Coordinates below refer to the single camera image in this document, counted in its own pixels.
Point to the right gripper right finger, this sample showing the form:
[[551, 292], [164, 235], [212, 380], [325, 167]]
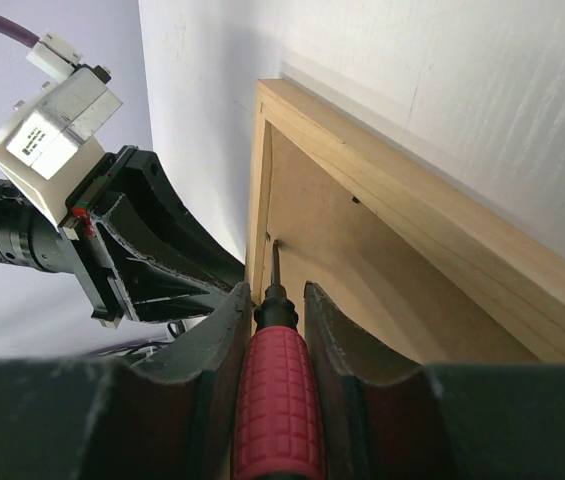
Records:
[[389, 417]]

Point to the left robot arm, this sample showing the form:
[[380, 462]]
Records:
[[27, 238]]

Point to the red handled screwdriver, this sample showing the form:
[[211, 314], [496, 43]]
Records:
[[278, 428]]

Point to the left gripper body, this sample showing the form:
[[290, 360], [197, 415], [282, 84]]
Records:
[[89, 249]]

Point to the wooden picture frame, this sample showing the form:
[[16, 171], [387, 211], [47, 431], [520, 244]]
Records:
[[421, 266]]

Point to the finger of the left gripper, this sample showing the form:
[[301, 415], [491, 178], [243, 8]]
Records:
[[160, 289], [163, 212]]

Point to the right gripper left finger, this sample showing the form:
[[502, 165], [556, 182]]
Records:
[[168, 416]]

